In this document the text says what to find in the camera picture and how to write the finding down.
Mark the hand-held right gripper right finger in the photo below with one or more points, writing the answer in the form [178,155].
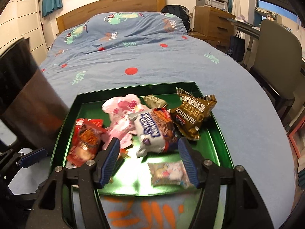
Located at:
[188,164]

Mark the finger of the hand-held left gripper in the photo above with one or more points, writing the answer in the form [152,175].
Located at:
[33,157]

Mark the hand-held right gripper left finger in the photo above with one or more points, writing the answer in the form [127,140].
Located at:
[109,162]

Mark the small red snack packet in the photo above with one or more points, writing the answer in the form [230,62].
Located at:
[124,153]

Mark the clear pink candy packet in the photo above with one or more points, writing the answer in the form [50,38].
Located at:
[164,171]

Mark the green metal tray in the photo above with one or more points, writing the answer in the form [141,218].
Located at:
[133,174]

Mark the dark red snack packet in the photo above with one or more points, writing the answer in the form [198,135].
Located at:
[87,136]

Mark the white blue snack packet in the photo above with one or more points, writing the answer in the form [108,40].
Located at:
[152,136]

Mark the brown gold snack packet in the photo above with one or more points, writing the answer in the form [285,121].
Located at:
[190,116]

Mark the pink cartoon snack packet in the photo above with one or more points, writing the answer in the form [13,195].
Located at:
[119,109]

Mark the small gold candy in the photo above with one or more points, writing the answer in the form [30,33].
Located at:
[154,102]

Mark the red stool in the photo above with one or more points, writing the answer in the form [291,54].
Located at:
[292,136]

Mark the dark shopping bag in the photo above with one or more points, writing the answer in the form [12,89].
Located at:
[237,47]

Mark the white wardrobe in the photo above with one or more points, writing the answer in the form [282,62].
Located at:
[21,23]

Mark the beige chair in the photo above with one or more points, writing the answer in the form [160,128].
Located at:
[278,62]

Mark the wooden dresser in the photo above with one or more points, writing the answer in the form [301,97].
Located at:
[214,26]

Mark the grey study desk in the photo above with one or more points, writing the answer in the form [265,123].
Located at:
[245,27]

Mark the black backpack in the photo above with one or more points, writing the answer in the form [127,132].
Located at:
[177,15]

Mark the wooden bed headboard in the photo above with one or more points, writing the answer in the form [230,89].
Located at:
[114,9]

